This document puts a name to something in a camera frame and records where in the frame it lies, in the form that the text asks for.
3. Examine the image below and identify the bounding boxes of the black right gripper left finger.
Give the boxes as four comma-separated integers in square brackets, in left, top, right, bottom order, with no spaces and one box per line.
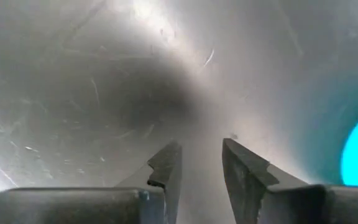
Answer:
[0,141,183,224]

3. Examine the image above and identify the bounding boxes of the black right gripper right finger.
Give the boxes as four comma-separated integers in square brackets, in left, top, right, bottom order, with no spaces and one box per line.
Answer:
[222,138,358,224]

